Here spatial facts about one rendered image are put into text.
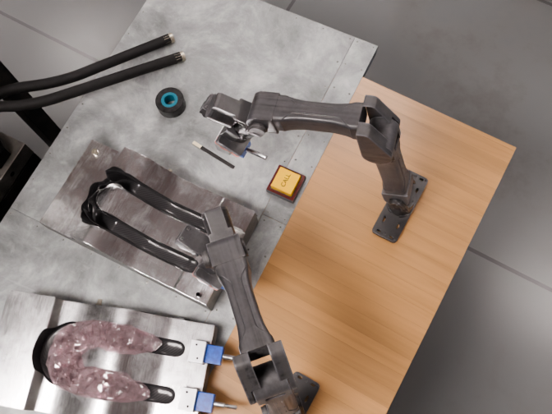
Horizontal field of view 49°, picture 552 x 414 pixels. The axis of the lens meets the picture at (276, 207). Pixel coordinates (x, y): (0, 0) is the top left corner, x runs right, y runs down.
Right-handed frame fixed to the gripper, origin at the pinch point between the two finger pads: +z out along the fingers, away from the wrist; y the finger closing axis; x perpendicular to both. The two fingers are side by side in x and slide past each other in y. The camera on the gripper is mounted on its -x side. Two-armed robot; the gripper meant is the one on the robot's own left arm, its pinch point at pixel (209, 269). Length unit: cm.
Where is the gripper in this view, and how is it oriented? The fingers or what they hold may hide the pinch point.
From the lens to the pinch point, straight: 142.7
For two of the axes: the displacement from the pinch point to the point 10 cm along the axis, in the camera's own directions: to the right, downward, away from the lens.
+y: -4.6, 8.0, -3.9
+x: 8.2, 5.5, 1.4
